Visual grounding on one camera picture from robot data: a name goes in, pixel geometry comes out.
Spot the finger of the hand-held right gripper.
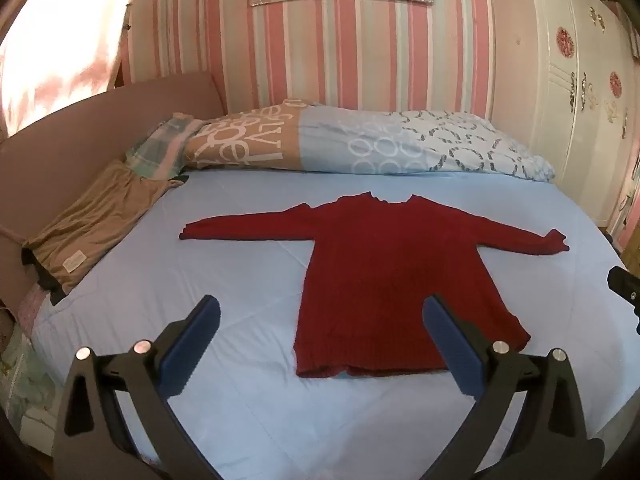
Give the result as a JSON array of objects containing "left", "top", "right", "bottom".
[{"left": 607, "top": 266, "right": 640, "bottom": 335}]

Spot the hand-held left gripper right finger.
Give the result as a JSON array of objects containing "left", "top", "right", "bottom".
[{"left": 422, "top": 294, "right": 606, "bottom": 480}]

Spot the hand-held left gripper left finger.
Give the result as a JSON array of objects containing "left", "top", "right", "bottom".
[{"left": 52, "top": 295, "right": 222, "bottom": 480}]

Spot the red knit sweater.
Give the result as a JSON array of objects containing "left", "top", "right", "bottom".
[{"left": 179, "top": 191, "right": 571, "bottom": 379}]

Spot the light blue bed sheet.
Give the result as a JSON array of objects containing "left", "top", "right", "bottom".
[{"left": 20, "top": 167, "right": 640, "bottom": 480}]

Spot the folded brown garment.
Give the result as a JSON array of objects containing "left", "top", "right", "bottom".
[{"left": 21, "top": 160, "right": 188, "bottom": 296}]

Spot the black cloth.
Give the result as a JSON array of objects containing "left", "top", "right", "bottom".
[{"left": 21, "top": 247, "right": 68, "bottom": 306}]

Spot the floral patterned bedding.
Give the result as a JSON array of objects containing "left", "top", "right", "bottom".
[{"left": 0, "top": 280, "right": 56, "bottom": 461}]

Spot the white wardrobe with flower decals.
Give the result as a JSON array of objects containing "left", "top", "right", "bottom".
[{"left": 520, "top": 0, "right": 640, "bottom": 241}]

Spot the plaid pastel pillow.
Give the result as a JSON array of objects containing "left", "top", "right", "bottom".
[{"left": 125, "top": 112, "right": 206, "bottom": 181}]

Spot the patterned long pillow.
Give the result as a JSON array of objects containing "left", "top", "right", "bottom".
[{"left": 182, "top": 99, "right": 557, "bottom": 183}]

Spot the pink padded bed board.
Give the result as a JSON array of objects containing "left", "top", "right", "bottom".
[{"left": 0, "top": 71, "right": 228, "bottom": 311}]

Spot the pink curtain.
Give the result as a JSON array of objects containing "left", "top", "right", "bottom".
[{"left": 0, "top": 0, "right": 138, "bottom": 138}]

